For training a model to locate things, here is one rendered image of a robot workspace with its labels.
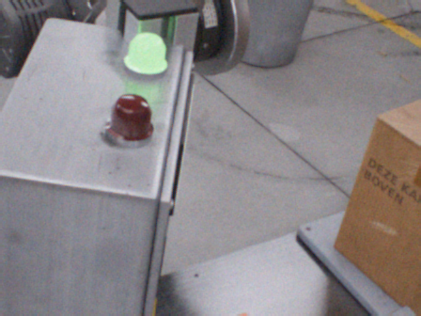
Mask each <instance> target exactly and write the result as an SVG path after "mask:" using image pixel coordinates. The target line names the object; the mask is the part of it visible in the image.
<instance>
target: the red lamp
mask: <svg viewBox="0 0 421 316"><path fill-rule="evenodd" d="M151 119H152V108H150V105H149V104H148V101H147V100H146V99H145V98H144V97H141V96H140V95H136V94H125V95H121V96H120V97H119V98H118V99H117V100H116V101H115V102H114V103H113V104H112V106H111V113H110V118H109V119H108V120H107V121H106V127H105V135H106V138H107V139H108V140H109V141H110V142H111V143H113V144H114V145H116V146H118V147H120V148H125V149H139V148H144V147H145V146H147V145H148V143H150V141H152V137H153V132H154V127H153V125H152V123H151Z"/></svg>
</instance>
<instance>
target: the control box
mask: <svg viewBox="0 0 421 316"><path fill-rule="evenodd" d="M124 34H125V30H124V29H121V30H115V29H114V28H112V27H105V26H101V25H93V24H82V23H78V22H71V21H66V20H58V19H55V18H52V19H48V20H46V23H45V24H44V26H43V27H42V30H41V31H40V34H39V37H38V38H37V41H36V42H35V45H34V47H33V49H32V51H31V52H30V55H29V56H28V58H27V59H26V62H25V63H24V66H23V69H22V71H21V73H20V75H19V78H18V79H17V82H16V83H15V86H14V87H13V89H12V90H11V93H10V94H9V97H8V100H7V101H6V104H5V105H4V108H3V109H2V112H1V113H0V316H154V311H155V308H156V299H157V298H156V291H157V287H158V278H159V274H160V267H161V263H162V254H163V251H164V239H165V235H166V227H167V223H168V215H169V211H170V210H172V209H173V206H174V199H173V198H172V191H173V187H174V179H175V174H176V166H177V162H178V154H179V142H180V138H181V130H182V125H183V117H184V113H185V104H186V101H187V92H188V88H189V80H190V76H191V71H193V70H194V65H195V64H194V63H193V53H192V52H191V51H187V52H185V49H184V47H183V45H173V44H172V43H171V42H170V40H171V39H170V38H165V39H162V42H163V43H164V45H165V47H166V52H165V57H164V60H166V64H167V67H166V74H165V76H164V77H163V78H161V79H159V80H154V81H143V80H137V79H135V78H132V77H131V76H129V75H128V74H127V73H126V72H125V71H124V62H125V57H126V56H127V55H128V54H129V43H127V41H125V39H124ZM125 94H136V95H140V96H141V97H144V98H145V99H146V100H147V101H148V104H149V105H150V108H152V119H151V123H152V125H153V127H154V132H153V137H152V141H150V143H148V145H147V146H145V147H144V148H139V149H125V148H120V147H118V146H116V145H114V144H113V143H111V142H110V141H109V140H108V139H107V138H106V135H105V127H106V121H107V120H108V119H109V118H110V113H111V106H112V104H113V103H114V102H115V101H116V100H117V99H118V98H119V97H120V96H121V95H125Z"/></svg>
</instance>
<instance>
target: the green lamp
mask: <svg viewBox="0 0 421 316"><path fill-rule="evenodd" d="M165 52H166V47H165V45H164V43H163V42H162V39H161V38H160V37H158V35H154V34H152V33H140V34H138V35H137V36H136V37H135V38H134V39H133V40H132V41H131V43H130V45H129V54H128V55H127V56H126V57H125V62H124V71H125V72H126V73H127V74H128V75H129V76H131V77H132V78H135V79H137V80H143V81H154V80H159V79H161V78H163V77H164V76H165V74H166V67H167V64H166V60H164V57H165Z"/></svg>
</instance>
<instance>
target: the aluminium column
mask: <svg viewBox="0 0 421 316"><path fill-rule="evenodd" d="M198 18H199V9H198V7H197V5H196V4H195V3H194V2H193V1H192V0H108V2H107V10H106V26H105V27H112V28H114V29H115V30H121V29H124V30H125V34H124V39H125V41H127V43H129V45H130V43H131V41H132V40H133V39H134V38H135V37H136V36H137V35H138V34H140V33H152V34H154V35H158V37H160V38H161V39H165V38H170V39H171V40H170V42H171V43H172V44H173V45H183V47H184V49H185V52H187V51H191V52H193V48H194V44H195V32H196V24H197V20H198Z"/></svg>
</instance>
